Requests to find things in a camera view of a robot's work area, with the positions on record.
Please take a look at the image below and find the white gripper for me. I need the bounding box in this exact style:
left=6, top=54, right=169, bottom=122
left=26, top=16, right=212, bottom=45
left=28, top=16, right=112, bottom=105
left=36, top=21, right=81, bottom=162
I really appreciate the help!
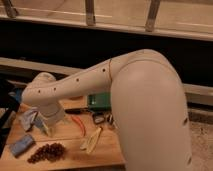
left=40, top=103, right=65, bottom=137

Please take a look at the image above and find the dark grape bunch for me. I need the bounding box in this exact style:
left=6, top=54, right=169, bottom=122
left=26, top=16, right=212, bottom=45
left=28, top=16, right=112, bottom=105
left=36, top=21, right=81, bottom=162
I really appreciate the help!
left=27, top=143, right=66, bottom=164

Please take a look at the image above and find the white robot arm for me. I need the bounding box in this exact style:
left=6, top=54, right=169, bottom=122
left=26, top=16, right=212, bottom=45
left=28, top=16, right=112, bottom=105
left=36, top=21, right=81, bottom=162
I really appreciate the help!
left=22, top=49, right=193, bottom=171

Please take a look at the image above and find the metal cup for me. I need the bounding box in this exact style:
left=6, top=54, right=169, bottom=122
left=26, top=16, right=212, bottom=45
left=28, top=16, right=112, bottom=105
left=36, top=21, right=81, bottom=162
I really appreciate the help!
left=34, top=117, right=45, bottom=131

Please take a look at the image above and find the grey cloth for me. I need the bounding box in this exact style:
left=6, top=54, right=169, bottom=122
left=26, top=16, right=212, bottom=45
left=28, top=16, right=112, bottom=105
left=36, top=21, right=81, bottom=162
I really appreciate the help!
left=19, top=110, right=38, bottom=131

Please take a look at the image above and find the red chili pepper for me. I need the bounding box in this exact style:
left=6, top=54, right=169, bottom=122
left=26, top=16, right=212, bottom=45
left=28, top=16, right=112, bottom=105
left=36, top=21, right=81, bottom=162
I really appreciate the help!
left=71, top=116, right=86, bottom=137

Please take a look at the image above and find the blue sponge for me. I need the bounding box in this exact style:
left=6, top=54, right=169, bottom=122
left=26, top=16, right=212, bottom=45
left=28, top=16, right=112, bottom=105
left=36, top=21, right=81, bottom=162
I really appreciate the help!
left=9, top=134, right=35, bottom=157

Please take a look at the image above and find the yellow banana peel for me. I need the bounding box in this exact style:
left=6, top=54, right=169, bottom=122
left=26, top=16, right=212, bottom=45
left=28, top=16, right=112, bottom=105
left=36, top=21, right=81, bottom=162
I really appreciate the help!
left=80, top=127, right=102, bottom=154

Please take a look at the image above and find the green plastic tray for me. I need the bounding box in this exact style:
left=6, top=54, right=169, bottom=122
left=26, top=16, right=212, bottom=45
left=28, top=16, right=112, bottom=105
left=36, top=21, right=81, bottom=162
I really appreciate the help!
left=87, top=93, right=111, bottom=110

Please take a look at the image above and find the shiny wrapped object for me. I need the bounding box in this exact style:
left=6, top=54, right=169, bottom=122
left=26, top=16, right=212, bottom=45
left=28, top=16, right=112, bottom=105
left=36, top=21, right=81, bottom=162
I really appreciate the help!
left=107, top=115, right=115, bottom=129

